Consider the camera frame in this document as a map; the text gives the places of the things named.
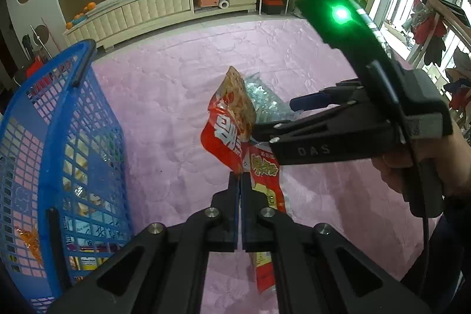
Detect red foil packet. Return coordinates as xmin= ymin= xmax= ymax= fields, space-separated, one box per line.
xmin=200 ymin=66 xmax=257 ymax=175

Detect white TV cabinet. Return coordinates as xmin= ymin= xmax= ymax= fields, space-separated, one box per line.
xmin=63 ymin=0 xmax=258 ymax=50

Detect blue plastic basket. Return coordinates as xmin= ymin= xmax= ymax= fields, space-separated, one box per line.
xmin=0 ymin=39 xmax=135 ymax=314

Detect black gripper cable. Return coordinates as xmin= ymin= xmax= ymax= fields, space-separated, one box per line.
xmin=414 ymin=141 xmax=430 ymax=300

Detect red paper bag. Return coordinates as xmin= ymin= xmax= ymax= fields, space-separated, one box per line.
xmin=26 ymin=57 xmax=43 ymax=77

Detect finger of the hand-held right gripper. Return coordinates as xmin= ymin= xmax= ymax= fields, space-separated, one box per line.
xmin=290 ymin=78 xmax=369 ymax=113
xmin=250 ymin=101 xmax=391 ymax=143

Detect silver blue candy bag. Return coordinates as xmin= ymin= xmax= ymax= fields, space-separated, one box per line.
xmin=243 ymin=73 xmax=295 ymax=123

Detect small brown wall disc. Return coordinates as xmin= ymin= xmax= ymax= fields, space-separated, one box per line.
xmin=33 ymin=24 xmax=50 ymax=46

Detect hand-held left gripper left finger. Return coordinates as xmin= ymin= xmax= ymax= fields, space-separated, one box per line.
xmin=46 ymin=172 xmax=241 ymax=314

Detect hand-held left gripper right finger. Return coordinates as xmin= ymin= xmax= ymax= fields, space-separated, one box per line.
xmin=241 ymin=173 xmax=431 ymax=314

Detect person's dark blue trousers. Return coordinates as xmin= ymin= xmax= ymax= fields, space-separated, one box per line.
xmin=399 ymin=194 xmax=471 ymax=314

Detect person's right hand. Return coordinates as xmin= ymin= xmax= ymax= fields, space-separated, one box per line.
xmin=372 ymin=122 xmax=471 ymax=198

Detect red yellow packet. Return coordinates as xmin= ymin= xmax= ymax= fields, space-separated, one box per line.
xmin=247 ymin=144 xmax=287 ymax=294

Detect red hanging clothes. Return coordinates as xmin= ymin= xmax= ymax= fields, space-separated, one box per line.
xmin=408 ymin=10 xmax=447 ymax=66

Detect white blue packet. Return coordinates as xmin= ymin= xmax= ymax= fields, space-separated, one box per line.
xmin=64 ymin=209 xmax=127 ymax=250

